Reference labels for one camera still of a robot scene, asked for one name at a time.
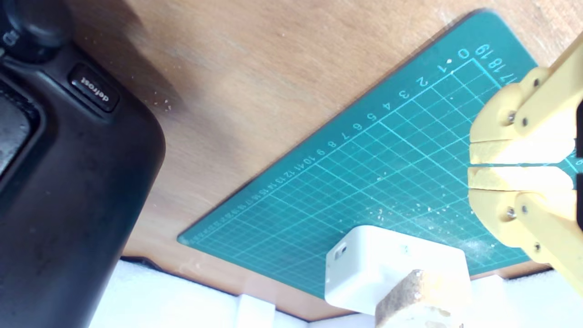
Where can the brown bread slice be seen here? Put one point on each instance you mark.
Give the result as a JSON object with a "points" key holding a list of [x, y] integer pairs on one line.
{"points": [[410, 305]]}

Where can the white block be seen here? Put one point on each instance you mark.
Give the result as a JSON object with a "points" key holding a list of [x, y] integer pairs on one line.
{"points": [[378, 259]]}

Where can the black two-slot toaster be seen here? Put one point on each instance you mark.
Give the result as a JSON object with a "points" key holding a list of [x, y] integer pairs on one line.
{"points": [[68, 205]]}

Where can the white wall clip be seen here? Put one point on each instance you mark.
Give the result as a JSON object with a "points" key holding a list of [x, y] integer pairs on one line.
{"points": [[255, 314]]}

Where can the green cutting mat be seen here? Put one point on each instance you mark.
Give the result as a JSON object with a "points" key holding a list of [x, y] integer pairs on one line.
{"points": [[364, 159]]}

